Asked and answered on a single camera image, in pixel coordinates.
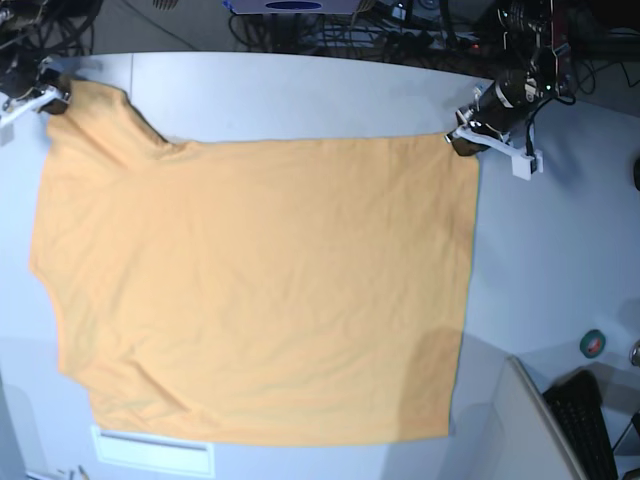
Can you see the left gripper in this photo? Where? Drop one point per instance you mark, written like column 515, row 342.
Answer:
column 505, row 107

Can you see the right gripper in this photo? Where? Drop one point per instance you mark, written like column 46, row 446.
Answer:
column 19, row 76

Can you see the black keyboard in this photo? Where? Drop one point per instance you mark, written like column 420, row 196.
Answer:
column 576, row 406

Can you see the yellow pencil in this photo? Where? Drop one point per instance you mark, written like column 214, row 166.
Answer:
column 83, row 473

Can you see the yellow t-shirt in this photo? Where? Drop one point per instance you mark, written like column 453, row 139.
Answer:
column 274, row 293

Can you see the green tape roll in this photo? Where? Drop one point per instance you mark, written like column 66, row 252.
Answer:
column 592, row 344

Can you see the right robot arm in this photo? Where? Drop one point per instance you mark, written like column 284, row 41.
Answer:
column 35, row 35

